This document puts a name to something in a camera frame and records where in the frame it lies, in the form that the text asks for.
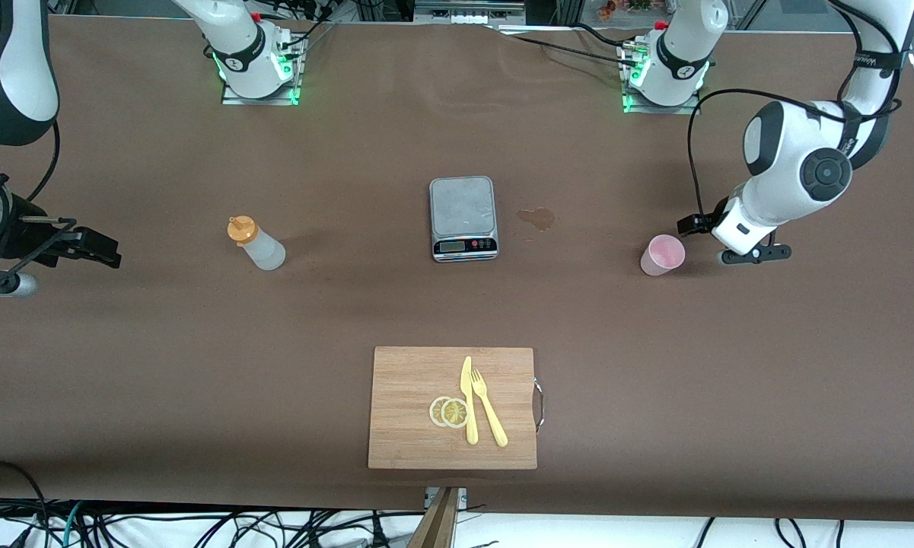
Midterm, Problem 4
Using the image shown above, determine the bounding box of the pink plastic cup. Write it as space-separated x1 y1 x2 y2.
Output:
639 234 686 277

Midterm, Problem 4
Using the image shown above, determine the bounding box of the clear squeeze bottle orange cap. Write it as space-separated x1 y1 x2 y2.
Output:
227 215 287 272

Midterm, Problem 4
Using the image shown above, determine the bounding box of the brown table cover sheet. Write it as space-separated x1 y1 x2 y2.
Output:
0 14 914 522

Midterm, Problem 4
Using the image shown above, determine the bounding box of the silver digital kitchen scale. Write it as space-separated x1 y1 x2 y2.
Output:
428 176 499 263

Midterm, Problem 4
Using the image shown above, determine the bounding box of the yellow plastic fork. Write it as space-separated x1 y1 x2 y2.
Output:
470 368 509 448

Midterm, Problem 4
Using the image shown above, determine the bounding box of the yellow plastic knife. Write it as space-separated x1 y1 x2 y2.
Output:
460 355 479 445

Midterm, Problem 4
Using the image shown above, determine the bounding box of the white power strip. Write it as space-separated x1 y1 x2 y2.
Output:
415 0 526 24

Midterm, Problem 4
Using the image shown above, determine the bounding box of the wooden cutting board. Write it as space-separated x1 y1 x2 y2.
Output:
368 346 538 470

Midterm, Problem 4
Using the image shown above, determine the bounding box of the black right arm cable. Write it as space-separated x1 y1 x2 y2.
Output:
23 120 62 202

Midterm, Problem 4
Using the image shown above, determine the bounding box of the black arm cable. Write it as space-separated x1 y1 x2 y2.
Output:
23 120 62 202
685 88 903 221

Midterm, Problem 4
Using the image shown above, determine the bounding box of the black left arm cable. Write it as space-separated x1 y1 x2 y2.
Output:
685 88 903 221

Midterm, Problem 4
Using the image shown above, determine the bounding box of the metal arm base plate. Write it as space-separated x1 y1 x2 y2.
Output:
622 42 702 116
221 34 304 107

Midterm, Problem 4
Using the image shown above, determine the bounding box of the black cable on table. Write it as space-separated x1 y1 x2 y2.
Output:
489 23 640 71

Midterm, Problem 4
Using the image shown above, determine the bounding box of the black floor cable loop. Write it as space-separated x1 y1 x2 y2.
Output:
0 459 50 548

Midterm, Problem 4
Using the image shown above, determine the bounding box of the teal floor cable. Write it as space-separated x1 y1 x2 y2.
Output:
59 501 84 548

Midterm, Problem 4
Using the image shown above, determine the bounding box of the wooden post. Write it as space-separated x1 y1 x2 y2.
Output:
407 487 459 548

